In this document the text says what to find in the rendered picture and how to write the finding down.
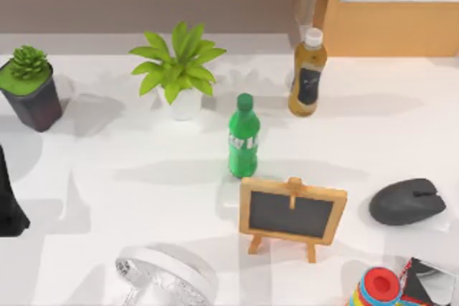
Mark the leafy plant in white pot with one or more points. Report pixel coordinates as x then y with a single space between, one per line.
175 66

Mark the amber bottle with white cap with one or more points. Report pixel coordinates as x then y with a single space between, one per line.
306 84

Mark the wooden cupboard door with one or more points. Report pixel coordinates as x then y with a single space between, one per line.
391 26

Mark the green bottle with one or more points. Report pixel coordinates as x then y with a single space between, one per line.
243 144

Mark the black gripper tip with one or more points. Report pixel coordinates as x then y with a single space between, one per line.
6 198

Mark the succulent in black square pot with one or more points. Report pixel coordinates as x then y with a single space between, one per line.
34 100

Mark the stack of coloured rings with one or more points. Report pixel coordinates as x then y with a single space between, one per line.
376 288

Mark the wooden framed blackboard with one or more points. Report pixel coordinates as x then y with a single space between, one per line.
290 213

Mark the black computer mouse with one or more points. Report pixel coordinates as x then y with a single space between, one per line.
405 204

